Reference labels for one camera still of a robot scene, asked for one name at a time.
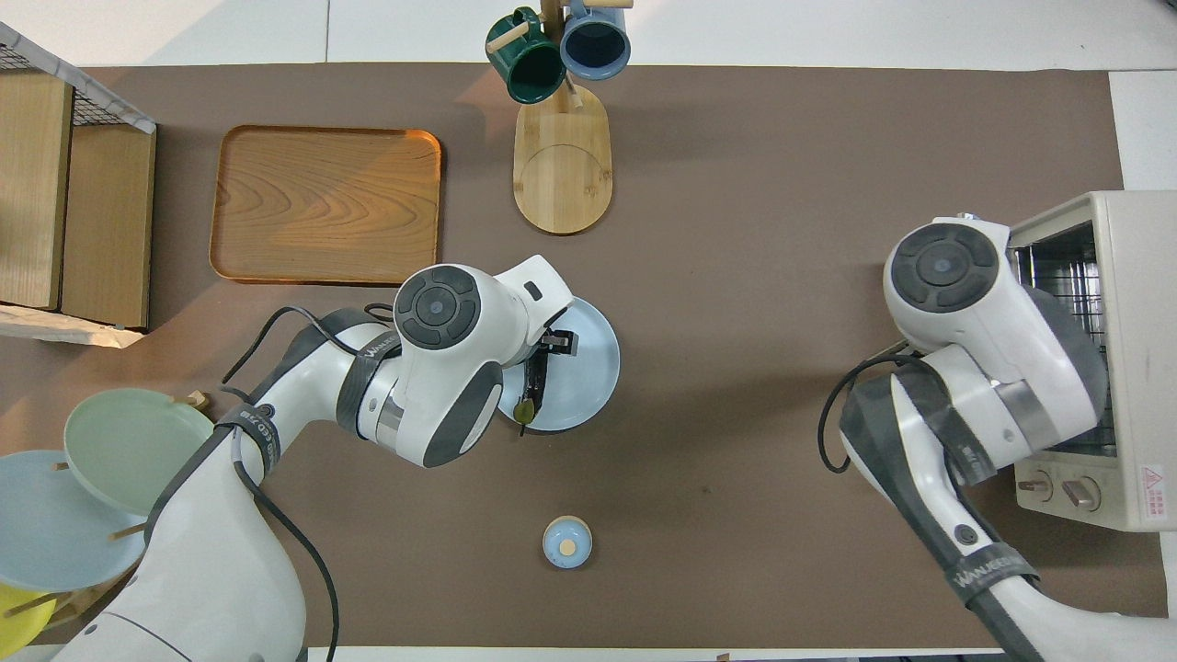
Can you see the wooden mug tree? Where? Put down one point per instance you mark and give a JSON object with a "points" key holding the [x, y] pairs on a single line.
{"points": [[563, 165]]}

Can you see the brown table mat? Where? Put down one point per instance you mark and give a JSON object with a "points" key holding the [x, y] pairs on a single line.
{"points": [[736, 230]]}

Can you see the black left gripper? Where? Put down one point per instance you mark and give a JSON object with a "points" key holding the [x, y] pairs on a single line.
{"points": [[565, 342]]}

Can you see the small blue bell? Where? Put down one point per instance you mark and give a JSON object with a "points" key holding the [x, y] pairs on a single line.
{"points": [[567, 542]]}

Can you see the pale green plate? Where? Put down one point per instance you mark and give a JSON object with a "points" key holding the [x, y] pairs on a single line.
{"points": [[129, 446]]}

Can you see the blue mug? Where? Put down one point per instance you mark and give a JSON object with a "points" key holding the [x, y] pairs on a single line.
{"points": [[596, 41]]}

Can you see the dark purple eggplant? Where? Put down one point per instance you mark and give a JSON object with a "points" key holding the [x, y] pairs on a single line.
{"points": [[536, 391]]}

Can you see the white toaster oven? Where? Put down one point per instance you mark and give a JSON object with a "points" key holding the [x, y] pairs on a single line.
{"points": [[1136, 368]]}

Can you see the light blue serving plate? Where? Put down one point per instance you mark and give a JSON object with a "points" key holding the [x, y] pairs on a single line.
{"points": [[584, 368]]}

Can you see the wooden serving tray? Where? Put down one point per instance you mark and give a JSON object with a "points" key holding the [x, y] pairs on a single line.
{"points": [[326, 202]]}

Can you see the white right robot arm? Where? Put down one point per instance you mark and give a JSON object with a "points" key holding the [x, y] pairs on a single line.
{"points": [[975, 340]]}

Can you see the wooden plate rack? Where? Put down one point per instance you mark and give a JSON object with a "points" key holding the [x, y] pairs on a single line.
{"points": [[193, 398]]}

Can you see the light blue racked plate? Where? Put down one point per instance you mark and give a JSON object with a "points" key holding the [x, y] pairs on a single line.
{"points": [[55, 524]]}

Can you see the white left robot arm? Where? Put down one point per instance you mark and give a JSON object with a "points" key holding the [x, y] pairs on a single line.
{"points": [[432, 368]]}

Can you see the dark green mug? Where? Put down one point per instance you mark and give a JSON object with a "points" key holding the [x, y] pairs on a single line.
{"points": [[526, 60]]}

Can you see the yellow plate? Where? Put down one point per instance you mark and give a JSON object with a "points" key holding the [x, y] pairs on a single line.
{"points": [[17, 625]]}

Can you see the wooden stepped shelf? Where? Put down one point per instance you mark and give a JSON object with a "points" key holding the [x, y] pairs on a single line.
{"points": [[101, 230]]}

